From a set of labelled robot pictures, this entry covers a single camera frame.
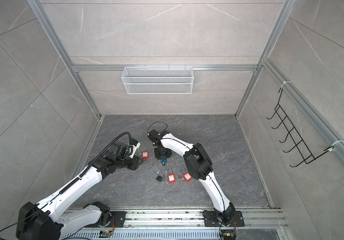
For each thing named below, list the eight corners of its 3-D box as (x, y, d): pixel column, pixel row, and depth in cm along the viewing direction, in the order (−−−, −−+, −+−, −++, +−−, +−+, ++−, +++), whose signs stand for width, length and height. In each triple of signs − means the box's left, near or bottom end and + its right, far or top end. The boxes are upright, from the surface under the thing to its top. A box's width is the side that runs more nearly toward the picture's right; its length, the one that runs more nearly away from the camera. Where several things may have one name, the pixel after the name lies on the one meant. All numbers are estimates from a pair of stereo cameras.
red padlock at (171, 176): (168, 183, 87) (168, 182, 85) (166, 169, 93) (166, 168, 91) (176, 182, 88) (176, 181, 86) (173, 168, 93) (173, 167, 91)
